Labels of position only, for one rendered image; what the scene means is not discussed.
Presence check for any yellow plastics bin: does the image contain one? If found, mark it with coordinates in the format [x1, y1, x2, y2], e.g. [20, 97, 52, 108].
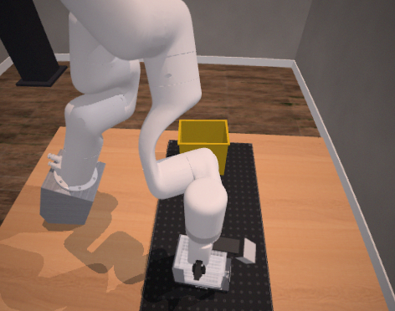
[177, 120, 230, 175]

